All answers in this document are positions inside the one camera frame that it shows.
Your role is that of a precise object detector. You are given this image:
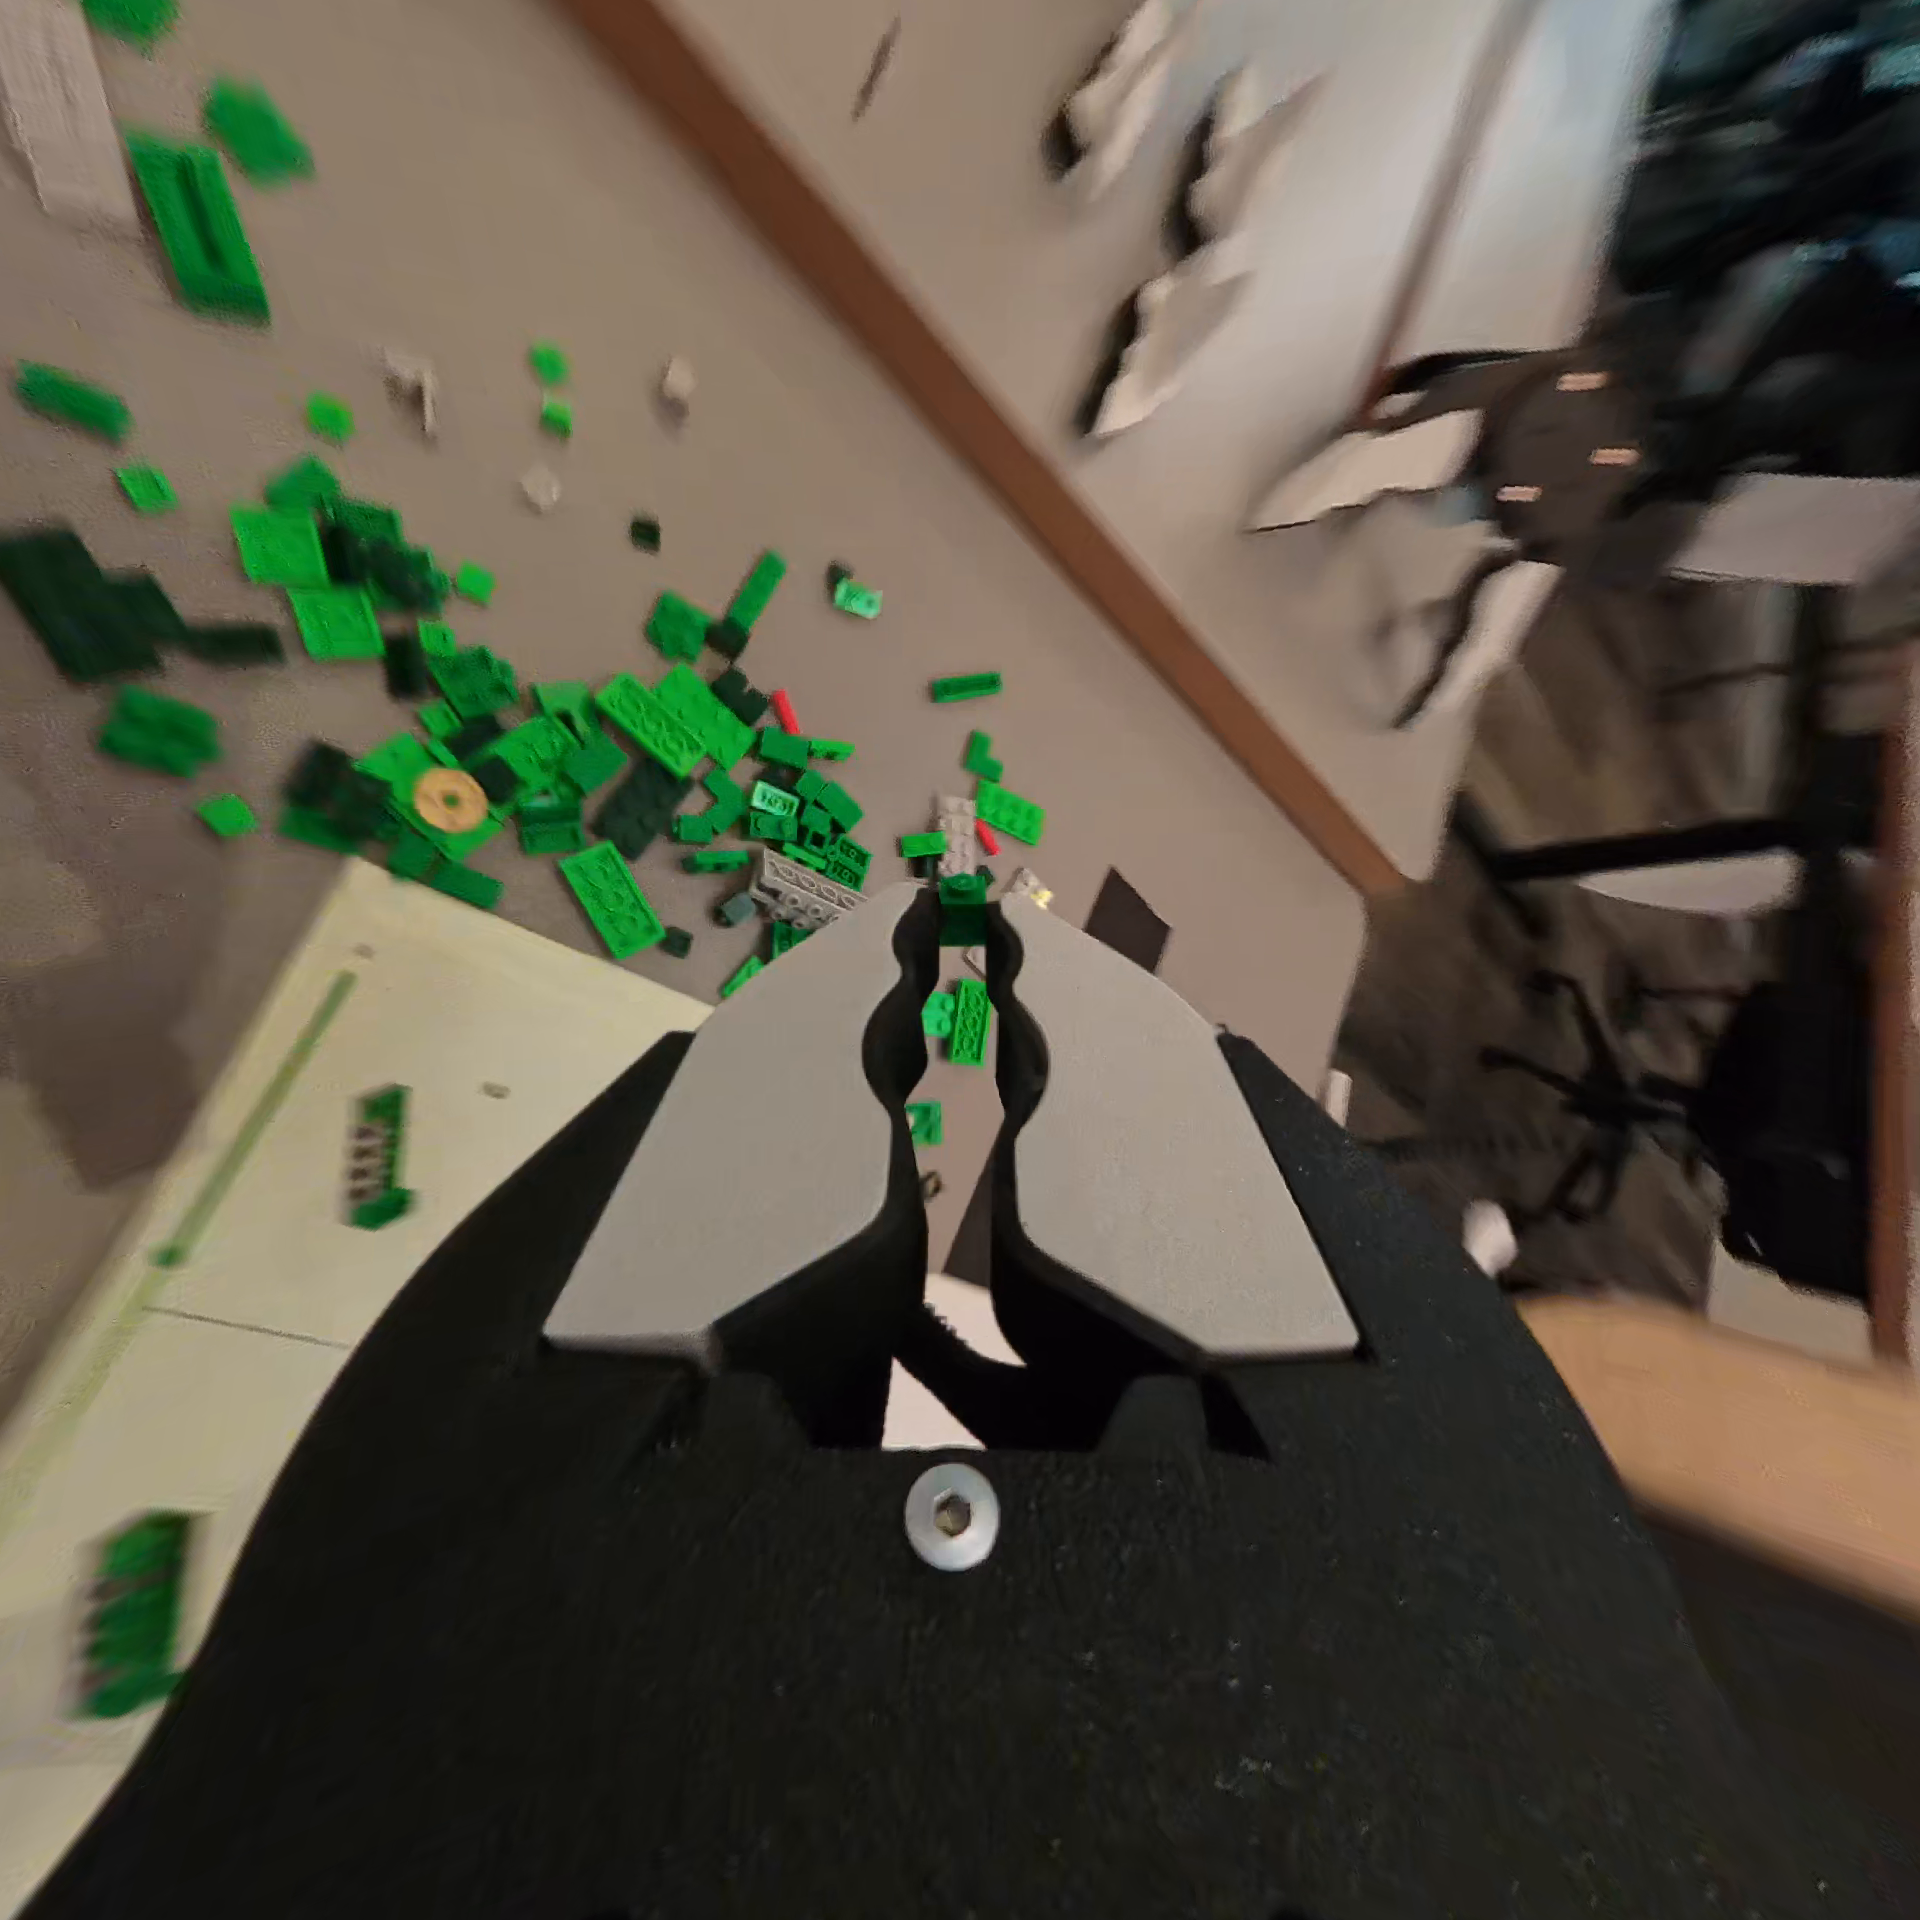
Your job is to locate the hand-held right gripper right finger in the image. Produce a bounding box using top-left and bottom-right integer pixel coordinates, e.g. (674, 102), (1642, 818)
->
(981, 892), (1366, 1451)

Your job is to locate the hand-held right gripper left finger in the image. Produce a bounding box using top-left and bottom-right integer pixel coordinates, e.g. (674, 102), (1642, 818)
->
(542, 880), (932, 1451)

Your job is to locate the grey desk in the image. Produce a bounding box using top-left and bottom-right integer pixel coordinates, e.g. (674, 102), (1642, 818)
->
(0, 0), (1412, 1427)

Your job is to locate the small black card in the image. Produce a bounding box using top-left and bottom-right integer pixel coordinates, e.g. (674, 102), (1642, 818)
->
(1081, 867), (1173, 971)

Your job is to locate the grey holed toy brick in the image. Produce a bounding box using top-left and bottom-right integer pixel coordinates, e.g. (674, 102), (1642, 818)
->
(750, 846), (872, 927)

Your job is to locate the pile of green toy bricks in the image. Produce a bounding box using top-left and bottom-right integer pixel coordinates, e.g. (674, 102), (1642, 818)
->
(0, 0), (1052, 1149)

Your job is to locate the pale green instruction booklet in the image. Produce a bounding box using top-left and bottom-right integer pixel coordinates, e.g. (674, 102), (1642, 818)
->
(0, 858), (717, 1824)

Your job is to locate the black and white torn packaging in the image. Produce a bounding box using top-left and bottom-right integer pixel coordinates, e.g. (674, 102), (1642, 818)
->
(1041, 0), (1491, 534)

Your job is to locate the black office chair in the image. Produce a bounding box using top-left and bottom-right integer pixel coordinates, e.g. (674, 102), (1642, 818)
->
(1335, 0), (1920, 1314)

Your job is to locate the white table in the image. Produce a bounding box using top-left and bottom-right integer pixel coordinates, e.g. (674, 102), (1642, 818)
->
(661, 0), (1669, 891)

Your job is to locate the long green toy plate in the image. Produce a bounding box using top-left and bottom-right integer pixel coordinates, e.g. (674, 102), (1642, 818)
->
(125, 132), (275, 326)

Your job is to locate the white paper strip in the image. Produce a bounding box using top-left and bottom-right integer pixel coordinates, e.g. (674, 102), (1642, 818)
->
(0, 0), (141, 230)

